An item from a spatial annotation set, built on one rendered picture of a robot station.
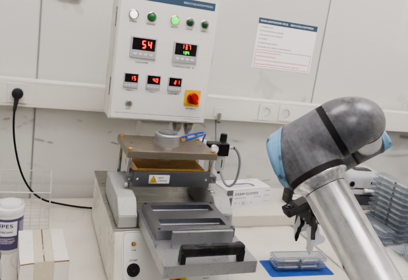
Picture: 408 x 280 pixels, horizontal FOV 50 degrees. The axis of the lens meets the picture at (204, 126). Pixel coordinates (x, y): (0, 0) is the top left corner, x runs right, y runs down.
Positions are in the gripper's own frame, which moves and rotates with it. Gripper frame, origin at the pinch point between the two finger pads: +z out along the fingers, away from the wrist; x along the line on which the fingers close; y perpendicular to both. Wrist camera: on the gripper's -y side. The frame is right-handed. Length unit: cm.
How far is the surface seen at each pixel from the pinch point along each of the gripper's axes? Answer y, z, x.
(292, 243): 7.0, 8.2, 16.0
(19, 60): -93, -43, 56
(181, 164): -41.4, -22.3, 8.6
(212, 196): -33.4, -16.2, -1.6
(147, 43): -53, -56, 24
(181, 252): -50, -16, -33
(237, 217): -10.3, 4.1, 29.4
